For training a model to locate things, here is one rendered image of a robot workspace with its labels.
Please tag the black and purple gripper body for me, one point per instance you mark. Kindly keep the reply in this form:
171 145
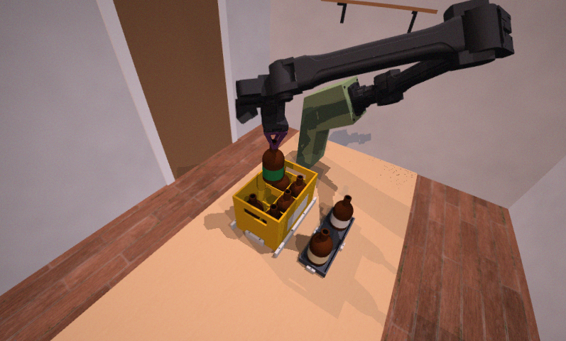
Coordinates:
281 121

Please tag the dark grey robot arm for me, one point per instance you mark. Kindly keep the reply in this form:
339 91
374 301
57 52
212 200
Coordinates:
438 49

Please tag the yellow bottle crate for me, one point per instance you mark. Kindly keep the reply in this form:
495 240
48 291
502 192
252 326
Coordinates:
276 230

